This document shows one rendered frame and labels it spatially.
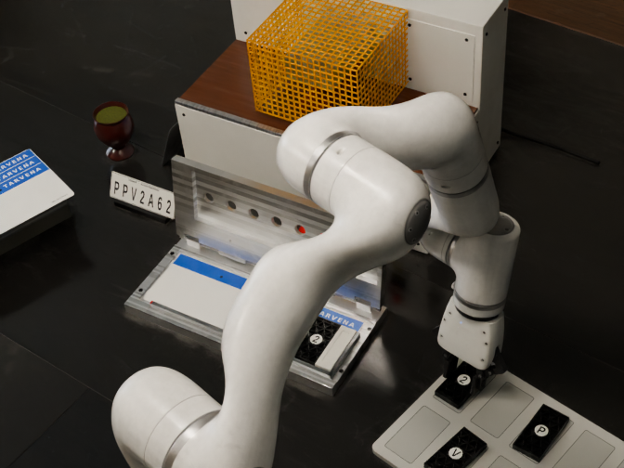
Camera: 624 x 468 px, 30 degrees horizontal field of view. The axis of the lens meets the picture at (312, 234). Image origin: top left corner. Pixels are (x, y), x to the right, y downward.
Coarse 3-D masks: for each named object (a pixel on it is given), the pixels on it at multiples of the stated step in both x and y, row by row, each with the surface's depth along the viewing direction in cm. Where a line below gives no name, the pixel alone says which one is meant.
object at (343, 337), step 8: (344, 328) 206; (336, 336) 205; (344, 336) 205; (352, 336) 205; (328, 344) 204; (336, 344) 204; (344, 344) 203; (328, 352) 203; (336, 352) 203; (320, 360) 201; (328, 360) 202; (336, 360) 201; (320, 368) 201; (328, 368) 200
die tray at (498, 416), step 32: (512, 384) 198; (416, 416) 194; (448, 416) 194; (480, 416) 194; (512, 416) 193; (576, 416) 192; (384, 448) 190; (416, 448) 190; (512, 448) 189; (576, 448) 188; (608, 448) 187
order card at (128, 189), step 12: (120, 180) 235; (132, 180) 234; (120, 192) 236; (132, 192) 235; (144, 192) 233; (156, 192) 232; (168, 192) 230; (144, 204) 234; (156, 204) 233; (168, 204) 231; (168, 216) 232
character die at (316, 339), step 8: (320, 320) 208; (328, 320) 208; (312, 328) 207; (320, 328) 207; (328, 328) 207; (336, 328) 207; (312, 336) 205; (320, 336) 205; (328, 336) 205; (304, 344) 205; (312, 344) 204; (320, 344) 204; (296, 352) 204; (304, 352) 203; (312, 352) 203; (320, 352) 203; (304, 360) 202; (312, 360) 202
